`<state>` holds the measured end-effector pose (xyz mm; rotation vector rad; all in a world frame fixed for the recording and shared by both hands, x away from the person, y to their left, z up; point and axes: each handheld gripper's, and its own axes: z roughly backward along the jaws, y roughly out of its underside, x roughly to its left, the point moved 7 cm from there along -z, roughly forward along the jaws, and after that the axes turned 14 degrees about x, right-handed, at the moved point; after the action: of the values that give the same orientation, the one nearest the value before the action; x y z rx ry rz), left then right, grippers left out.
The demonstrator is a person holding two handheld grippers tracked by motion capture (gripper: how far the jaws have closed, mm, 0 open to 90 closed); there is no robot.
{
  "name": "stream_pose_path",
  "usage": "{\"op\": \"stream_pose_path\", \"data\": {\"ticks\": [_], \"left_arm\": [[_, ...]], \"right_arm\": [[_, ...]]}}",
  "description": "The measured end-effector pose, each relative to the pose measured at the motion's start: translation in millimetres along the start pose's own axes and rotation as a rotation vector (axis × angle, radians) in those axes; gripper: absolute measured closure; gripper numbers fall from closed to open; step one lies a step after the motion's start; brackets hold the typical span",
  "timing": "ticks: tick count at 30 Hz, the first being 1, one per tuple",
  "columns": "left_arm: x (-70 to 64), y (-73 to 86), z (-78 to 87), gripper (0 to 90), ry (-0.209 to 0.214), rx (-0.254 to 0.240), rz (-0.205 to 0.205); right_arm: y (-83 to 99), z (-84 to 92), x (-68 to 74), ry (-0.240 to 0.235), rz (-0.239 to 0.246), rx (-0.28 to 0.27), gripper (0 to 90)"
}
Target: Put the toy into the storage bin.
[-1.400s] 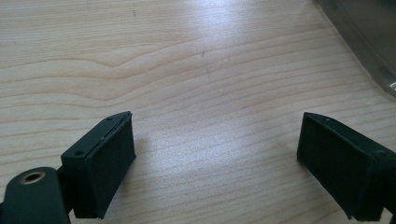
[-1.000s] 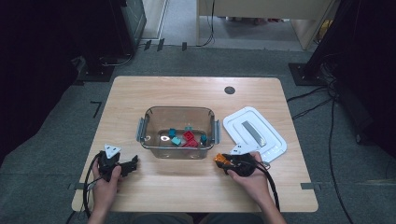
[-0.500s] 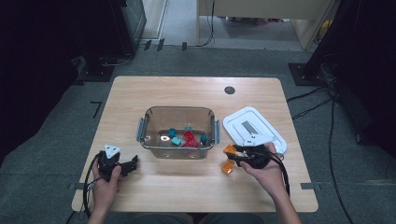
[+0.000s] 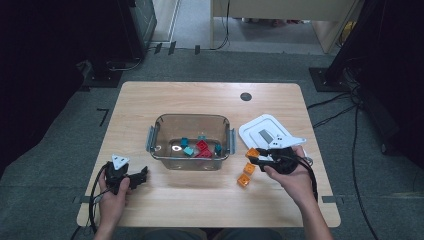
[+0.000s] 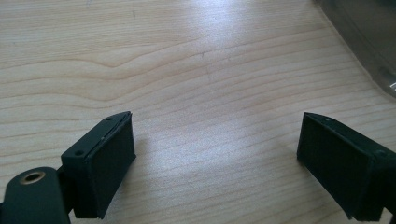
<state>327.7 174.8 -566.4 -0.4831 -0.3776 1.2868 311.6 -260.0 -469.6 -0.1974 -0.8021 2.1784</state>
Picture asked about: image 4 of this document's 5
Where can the person's right hand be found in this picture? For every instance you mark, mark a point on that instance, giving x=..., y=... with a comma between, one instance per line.
x=298, y=183

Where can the black stand base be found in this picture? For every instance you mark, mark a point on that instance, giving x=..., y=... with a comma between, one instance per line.
x=101, y=78

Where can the round dark table grommet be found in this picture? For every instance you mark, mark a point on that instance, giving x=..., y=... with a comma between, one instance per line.
x=246, y=96

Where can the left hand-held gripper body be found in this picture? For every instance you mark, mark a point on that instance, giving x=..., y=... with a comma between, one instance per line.
x=114, y=175

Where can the clear plastic storage box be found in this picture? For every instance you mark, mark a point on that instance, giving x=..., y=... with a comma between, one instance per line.
x=173, y=128

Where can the orange toy block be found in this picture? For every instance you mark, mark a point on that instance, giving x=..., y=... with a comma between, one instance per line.
x=249, y=168
x=243, y=180
x=252, y=152

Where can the light wooden desk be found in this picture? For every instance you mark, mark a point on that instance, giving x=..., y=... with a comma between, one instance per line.
x=283, y=8

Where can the dark glass cabinet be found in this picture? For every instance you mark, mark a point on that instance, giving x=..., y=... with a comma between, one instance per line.
x=143, y=23

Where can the black metal stand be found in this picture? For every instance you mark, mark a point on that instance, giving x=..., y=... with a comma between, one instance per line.
x=325, y=80

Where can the black floor tape corner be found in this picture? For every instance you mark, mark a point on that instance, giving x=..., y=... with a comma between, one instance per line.
x=105, y=115

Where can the red toy block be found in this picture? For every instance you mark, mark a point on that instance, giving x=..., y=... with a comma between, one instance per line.
x=202, y=145
x=204, y=154

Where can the person's left hand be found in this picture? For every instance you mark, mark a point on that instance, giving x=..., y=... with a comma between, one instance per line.
x=111, y=206

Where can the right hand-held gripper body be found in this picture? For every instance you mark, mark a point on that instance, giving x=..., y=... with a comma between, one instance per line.
x=286, y=160

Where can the white box lid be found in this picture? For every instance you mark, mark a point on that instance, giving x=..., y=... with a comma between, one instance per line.
x=253, y=131

